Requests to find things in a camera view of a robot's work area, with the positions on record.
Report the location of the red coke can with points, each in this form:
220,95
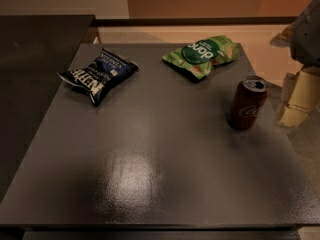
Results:
250,96

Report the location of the green chip bag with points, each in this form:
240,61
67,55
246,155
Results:
201,57

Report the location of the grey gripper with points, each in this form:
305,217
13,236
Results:
307,37

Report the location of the blue chip bag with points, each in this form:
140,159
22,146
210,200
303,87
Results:
101,75

